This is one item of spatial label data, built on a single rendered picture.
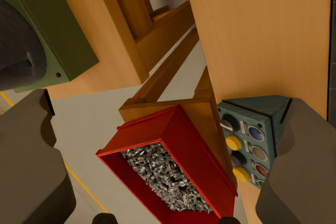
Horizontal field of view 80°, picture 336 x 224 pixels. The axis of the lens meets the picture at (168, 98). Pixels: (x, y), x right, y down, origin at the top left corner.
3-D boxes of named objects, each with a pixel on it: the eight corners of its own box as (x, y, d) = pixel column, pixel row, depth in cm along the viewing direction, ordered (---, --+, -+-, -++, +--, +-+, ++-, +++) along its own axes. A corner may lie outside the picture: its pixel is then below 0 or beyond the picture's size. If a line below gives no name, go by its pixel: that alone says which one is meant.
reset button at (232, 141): (230, 143, 32) (225, 147, 31) (228, 131, 31) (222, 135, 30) (243, 149, 30) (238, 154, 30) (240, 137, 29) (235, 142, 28)
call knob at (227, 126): (226, 126, 30) (220, 130, 30) (222, 112, 29) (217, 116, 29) (240, 132, 28) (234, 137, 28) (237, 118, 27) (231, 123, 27)
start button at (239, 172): (237, 172, 35) (232, 177, 35) (234, 161, 34) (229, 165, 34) (251, 182, 33) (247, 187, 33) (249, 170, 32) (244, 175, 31)
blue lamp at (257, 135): (249, 135, 27) (249, 143, 26) (247, 123, 26) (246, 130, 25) (265, 135, 26) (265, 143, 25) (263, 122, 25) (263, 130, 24)
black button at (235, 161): (234, 158, 33) (230, 162, 33) (232, 148, 32) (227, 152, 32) (247, 165, 32) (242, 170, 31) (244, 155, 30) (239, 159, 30)
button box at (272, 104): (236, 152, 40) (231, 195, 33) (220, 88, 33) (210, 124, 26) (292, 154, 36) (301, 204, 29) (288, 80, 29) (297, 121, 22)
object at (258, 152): (253, 154, 29) (253, 162, 27) (251, 142, 28) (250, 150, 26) (267, 154, 28) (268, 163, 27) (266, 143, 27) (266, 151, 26)
